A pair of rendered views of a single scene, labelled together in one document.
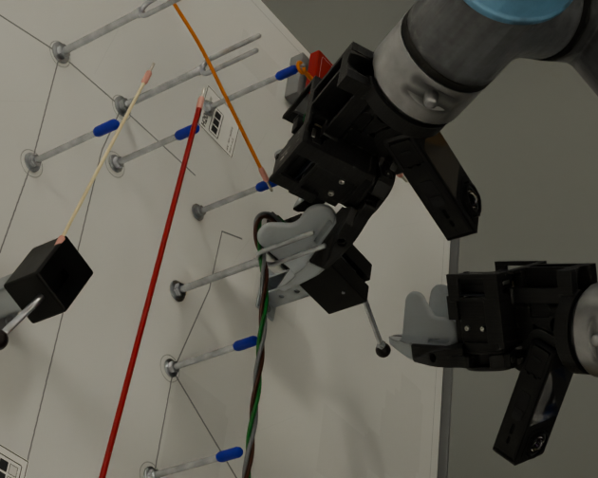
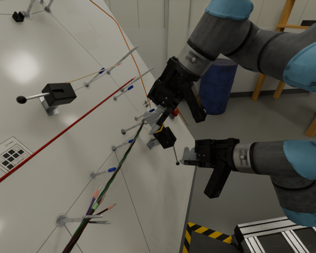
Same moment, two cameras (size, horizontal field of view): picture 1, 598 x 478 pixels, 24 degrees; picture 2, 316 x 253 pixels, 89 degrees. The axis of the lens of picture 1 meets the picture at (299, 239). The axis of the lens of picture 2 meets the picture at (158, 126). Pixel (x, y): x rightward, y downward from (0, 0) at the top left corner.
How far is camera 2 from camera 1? 0.67 m
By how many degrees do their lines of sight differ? 19
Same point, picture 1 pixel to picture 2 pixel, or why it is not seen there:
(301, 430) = (152, 178)
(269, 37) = not seen: hidden behind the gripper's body
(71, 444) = (61, 155)
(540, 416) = (219, 184)
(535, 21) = (234, 17)
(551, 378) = (223, 171)
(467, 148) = not seen: hidden behind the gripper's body
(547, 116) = not seen: hidden behind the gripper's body
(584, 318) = (237, 150)
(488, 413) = (202, 196)
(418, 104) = (189, 62)
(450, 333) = (194, 157)
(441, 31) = (199, 30)
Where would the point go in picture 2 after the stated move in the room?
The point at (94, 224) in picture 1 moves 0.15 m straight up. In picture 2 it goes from (102, 106) to (89, 49)
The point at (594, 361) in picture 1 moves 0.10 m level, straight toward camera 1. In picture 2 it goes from (240, 165) to (230, 199)
